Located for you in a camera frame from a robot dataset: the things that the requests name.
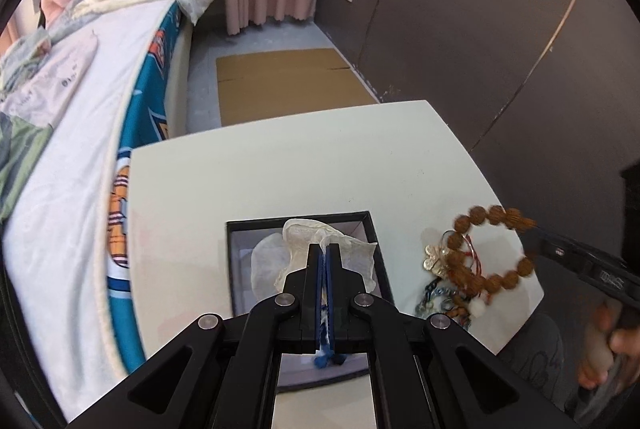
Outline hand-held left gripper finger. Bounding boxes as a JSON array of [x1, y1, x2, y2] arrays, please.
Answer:
[[326, 244, 577, 429], [65, 243, 322, 429]]

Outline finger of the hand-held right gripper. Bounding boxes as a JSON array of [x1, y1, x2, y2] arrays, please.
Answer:
[[522, 223, 585, 272]]

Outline red string bracelet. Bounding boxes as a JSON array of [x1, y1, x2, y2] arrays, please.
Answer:
[[462, 233, 485, 276]]

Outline black jewelry box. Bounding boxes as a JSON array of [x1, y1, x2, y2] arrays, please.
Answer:
[[226, 210, 396, 392]]

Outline brown wooden bead bracelet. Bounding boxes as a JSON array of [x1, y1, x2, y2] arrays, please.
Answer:
[[446, 205, 538, 297]]

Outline blue bead bracelet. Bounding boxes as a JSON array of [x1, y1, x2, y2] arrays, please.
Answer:
[[312, 289, 347, 369]]

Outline gold butterfly pendant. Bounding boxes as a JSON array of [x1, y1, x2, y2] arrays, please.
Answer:
[[424, 245, 451, 271]]

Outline pile of small jewellery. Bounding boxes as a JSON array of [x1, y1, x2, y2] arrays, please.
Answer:
[[414, 278, 473, 326]]

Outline person's right hand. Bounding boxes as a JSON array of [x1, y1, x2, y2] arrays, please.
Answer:
[[577, 299, 640, 390]]

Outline white cloth pouch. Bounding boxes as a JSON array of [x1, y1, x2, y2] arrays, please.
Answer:
[[251, 218, 379, 297]]

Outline person's grey patterned pants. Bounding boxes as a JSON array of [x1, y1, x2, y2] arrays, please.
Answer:
[[495, 313, 601, 412]]

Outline white table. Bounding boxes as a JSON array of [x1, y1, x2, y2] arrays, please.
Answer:
[[127, 99, 546, 429]]

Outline flattened cardboard sheet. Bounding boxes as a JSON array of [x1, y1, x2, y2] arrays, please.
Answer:
[[215, 49, 379, 128]]

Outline beige bed base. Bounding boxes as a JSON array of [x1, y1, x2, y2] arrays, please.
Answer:
[[167, 16, 194, 141]]

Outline pale printed garment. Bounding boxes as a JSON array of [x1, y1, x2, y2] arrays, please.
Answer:
[[0, 33, 99, 130]]

